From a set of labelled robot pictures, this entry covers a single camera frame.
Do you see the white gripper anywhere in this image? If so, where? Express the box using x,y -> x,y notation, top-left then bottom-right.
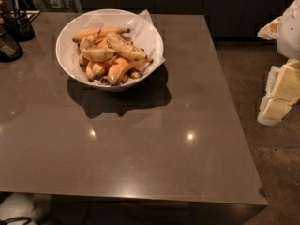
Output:
257,0 -> 300,126

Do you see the spotted ripe banana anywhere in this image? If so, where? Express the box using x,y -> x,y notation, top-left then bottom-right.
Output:
106,32 -> 147,61

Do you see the white bowl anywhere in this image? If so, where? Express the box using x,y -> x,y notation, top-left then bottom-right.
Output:
56,9 -> 165,92

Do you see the curved orange front banana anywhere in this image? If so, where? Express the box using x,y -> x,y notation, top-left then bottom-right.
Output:
108,57 -> 153,85

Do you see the small lower left banana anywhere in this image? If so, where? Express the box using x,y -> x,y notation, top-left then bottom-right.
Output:
85,61 -> 95,81

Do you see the spotted left banana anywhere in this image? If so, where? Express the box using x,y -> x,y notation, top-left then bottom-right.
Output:
80,36 -> 116,62

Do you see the long top banana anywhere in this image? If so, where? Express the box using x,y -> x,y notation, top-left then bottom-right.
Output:
72,27 -> 130,44

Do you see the white paper liner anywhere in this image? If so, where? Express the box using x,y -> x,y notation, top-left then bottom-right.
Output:
56,9 -> 164,92

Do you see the dark round container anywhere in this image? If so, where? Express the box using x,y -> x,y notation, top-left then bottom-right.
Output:
0,24 -> 23,62

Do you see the white object under table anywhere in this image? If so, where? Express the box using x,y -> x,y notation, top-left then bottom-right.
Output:
0,192 -> 52,225

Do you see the black wire utensil holder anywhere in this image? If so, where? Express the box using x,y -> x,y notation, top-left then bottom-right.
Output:
3,0 -> 36,42

